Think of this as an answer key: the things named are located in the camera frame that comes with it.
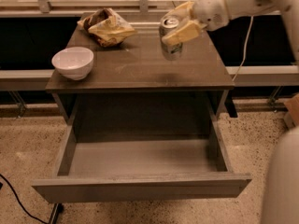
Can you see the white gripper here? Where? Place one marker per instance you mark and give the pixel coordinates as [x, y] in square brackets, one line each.
[211, 7]

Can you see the white ceramic bowl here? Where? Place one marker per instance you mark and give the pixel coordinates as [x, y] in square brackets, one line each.
[74, 63]

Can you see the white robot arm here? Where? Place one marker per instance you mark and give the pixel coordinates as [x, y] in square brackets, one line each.
[281, 194]

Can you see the metal railing frame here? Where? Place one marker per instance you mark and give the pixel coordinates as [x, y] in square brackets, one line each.
[93, 0]

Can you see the crumpled chip bag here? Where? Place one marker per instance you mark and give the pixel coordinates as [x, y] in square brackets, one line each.
[107, 27]

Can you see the cardboard box corner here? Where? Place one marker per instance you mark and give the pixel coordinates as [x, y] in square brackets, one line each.
[292, 106]

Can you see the open grey top drawer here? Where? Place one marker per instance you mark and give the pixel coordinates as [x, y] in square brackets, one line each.
[115, 153]

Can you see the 7up soda can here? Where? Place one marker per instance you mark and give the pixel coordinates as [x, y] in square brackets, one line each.
[171, 48]

